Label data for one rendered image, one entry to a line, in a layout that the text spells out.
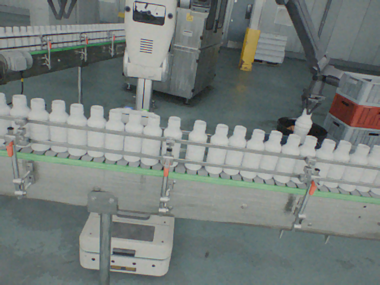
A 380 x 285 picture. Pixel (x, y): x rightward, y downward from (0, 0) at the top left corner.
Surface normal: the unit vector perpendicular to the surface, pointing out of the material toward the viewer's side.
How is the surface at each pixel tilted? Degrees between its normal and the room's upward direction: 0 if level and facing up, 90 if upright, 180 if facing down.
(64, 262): 0
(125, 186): 90
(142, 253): 90
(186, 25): 90
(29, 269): 0
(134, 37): 90
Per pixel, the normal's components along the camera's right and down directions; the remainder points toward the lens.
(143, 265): 0.00, 0.44
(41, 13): -0.31, 0.37
